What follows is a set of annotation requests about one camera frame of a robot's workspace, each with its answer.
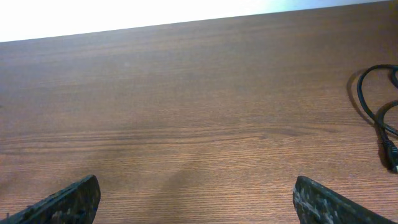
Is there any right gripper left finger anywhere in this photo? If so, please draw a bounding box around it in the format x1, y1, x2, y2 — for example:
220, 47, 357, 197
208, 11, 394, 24
1, 175, 101, 224

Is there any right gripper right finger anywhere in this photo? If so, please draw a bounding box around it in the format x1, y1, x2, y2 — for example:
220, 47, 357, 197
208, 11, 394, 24
293, 176, 396, 224

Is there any black usb cable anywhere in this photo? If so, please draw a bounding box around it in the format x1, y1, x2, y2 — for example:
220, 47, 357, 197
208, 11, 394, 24
356, 63, 398, 174

